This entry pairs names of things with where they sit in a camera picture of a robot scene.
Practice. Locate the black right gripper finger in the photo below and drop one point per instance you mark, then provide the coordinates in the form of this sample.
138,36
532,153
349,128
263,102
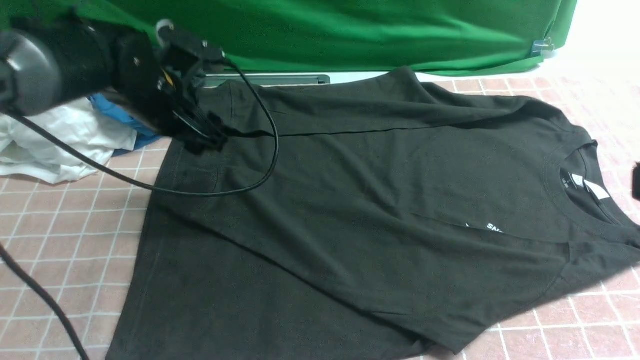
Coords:
635,182

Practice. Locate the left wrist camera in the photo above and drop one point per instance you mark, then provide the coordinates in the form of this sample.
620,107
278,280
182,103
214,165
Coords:
172,37

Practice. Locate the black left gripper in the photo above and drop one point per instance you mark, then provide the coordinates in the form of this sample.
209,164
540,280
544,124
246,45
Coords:
157,86

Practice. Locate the dark metal bar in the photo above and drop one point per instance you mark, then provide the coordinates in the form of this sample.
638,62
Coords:
269,80

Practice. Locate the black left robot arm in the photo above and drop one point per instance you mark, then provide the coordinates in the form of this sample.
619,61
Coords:
44,66

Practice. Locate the dark gray long-sleeve shirt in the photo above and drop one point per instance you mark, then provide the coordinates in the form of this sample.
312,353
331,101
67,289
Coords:
400,216

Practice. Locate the crumpled blue garment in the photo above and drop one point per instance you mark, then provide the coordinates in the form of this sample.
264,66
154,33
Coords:
143,135

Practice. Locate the green backdrop cloth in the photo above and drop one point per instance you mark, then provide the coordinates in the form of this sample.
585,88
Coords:
438,37

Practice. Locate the crumpled white garment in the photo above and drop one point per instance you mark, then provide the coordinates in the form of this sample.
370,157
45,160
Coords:
79,124

